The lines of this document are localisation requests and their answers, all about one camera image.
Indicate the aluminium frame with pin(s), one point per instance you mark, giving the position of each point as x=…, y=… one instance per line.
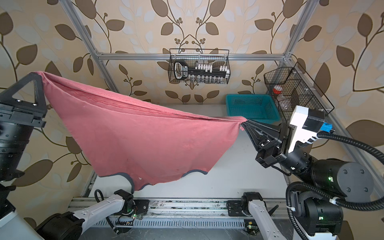
x=339, y=43

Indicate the teal plastic basket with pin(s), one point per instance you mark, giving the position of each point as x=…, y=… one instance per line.
x=260, y=108

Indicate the black wire basket back wall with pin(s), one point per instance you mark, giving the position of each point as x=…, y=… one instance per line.
x=215, y=56

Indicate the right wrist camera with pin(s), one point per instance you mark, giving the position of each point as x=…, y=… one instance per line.
x=305, y=124

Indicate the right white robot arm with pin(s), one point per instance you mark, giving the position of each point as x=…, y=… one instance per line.
x=316, y=201

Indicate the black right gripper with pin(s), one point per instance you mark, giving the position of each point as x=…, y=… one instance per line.
x=266, y=145

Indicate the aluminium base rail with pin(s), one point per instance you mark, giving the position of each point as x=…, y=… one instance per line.
x=164, y=213

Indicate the black wire basket right wall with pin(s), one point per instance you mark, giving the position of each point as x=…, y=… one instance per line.
x=304, y=91

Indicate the maroon garment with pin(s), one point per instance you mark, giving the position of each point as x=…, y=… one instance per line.
x=146, y=143

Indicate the black wire basket wall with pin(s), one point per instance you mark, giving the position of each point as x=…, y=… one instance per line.
x=215, y=56
x=304, y=91

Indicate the red capped clear bottle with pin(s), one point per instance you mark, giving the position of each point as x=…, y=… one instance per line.
x=282, y=101

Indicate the black socket tool set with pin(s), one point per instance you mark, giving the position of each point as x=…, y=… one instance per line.
x=200, y=73

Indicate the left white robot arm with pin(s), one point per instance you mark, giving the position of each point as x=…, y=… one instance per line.
x=67, y=226

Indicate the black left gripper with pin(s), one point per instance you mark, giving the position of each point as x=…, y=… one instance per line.
x=21, y=116

